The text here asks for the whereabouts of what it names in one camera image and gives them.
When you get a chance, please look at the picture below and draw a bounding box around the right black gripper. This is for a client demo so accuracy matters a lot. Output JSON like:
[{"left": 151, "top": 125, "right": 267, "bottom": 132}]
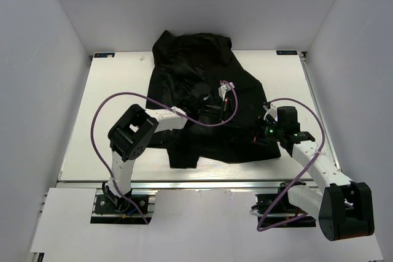
[{"left": 240, "top": 115, "right": 284, "bottom": 145}]

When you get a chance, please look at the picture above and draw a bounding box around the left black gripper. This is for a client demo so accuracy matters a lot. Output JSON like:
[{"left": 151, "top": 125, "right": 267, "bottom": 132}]
[{"left": 197, "top": 98, "right": 243, "bottom": 129}]

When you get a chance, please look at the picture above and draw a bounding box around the black zip jacket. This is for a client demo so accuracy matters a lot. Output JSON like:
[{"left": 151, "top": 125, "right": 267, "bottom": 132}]
[{"left": 146, "top": 31, "right": 281, "bottom": 169}]

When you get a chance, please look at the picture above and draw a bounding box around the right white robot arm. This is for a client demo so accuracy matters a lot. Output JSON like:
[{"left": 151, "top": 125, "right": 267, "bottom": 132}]
[{"left": 254, "top": 104, "right": 375, "bottom": 241}]

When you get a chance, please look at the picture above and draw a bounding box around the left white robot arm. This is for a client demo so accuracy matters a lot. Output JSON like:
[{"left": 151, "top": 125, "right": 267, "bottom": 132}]
[{"left": 103, "top": 80, "right": 238, "bottom": 212}]

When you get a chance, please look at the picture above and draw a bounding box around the right blue table label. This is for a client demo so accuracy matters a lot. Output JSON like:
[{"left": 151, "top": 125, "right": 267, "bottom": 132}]
[{"left": 276, "top": 50, "right": 298, "bottom": 55}]

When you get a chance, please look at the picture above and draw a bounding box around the blue table label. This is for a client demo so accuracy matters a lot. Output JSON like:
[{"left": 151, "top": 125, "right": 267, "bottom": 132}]
[
  {"left": 93, "top": 52, "right": 115, "bottom": 58},
  {"left": 276, "top": 50, "right": 298, "bottom": 55}
]

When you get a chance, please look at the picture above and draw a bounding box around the left blue table label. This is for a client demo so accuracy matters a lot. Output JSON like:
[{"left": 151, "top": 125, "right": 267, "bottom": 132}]
[{"left": 93, "top": 52, "right": 115, "bottom": 58}]

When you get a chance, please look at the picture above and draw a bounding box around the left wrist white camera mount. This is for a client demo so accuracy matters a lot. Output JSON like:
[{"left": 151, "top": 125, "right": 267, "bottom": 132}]
[{"left": 218, "top": 80, "right": 235, "bottom": 100}]

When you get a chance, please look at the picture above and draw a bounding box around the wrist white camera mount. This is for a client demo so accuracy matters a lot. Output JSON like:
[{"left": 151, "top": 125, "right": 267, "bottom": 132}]
[
  {"left": 218, "top": 80, "right": 235, "bottom": 100},
  {"left": 263, "top": 102, "right": 277, "bottom": 122}
]

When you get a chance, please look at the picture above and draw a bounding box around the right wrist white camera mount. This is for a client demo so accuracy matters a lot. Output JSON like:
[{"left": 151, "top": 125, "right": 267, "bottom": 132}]
[{"left": 263, "top": 102, "right": 277, "bottom": 122}]

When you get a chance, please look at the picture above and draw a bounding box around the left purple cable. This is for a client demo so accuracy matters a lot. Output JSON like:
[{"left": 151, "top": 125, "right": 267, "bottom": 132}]
[{"left": 91, "top": 80, "right": 239, "bottom": 225}]

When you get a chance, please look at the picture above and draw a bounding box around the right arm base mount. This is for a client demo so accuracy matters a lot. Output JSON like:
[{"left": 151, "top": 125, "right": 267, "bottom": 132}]
[{"left": 251, "top": 181, "right": 316, "bottom": 228}]

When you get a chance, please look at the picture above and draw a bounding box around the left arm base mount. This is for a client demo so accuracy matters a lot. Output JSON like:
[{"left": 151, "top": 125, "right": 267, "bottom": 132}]
[{"left": 90, "top": 190, "right": 155, "bottom": 225}]

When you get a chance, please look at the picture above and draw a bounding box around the aluminium table edge rail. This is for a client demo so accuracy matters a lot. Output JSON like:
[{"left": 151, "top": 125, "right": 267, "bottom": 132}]
[{"left": 58, "top": 179, "right": 308, "bottom": 190}]

